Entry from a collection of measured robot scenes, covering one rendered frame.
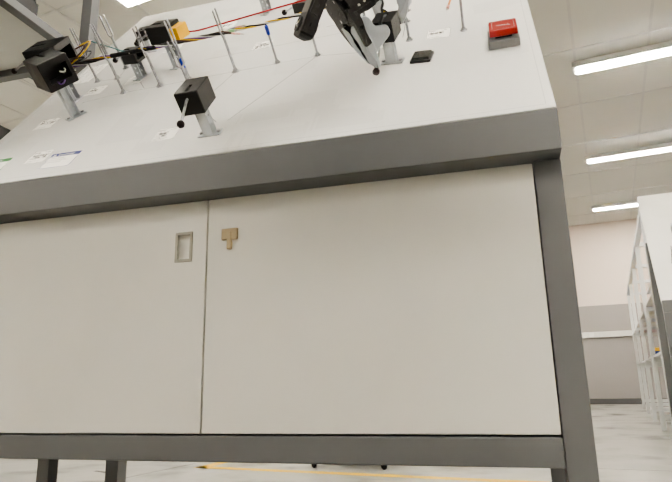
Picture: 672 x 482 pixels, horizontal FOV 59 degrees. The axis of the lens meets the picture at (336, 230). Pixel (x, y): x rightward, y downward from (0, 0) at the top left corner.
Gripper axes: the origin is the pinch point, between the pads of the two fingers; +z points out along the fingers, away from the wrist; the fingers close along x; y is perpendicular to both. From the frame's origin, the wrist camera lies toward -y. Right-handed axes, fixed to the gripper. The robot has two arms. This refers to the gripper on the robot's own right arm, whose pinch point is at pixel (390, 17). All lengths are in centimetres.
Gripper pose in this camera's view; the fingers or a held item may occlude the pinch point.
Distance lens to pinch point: 124.2
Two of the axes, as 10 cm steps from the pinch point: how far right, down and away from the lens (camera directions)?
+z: 0.9, 9.7, 2.3
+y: 3.7, -2.5, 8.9
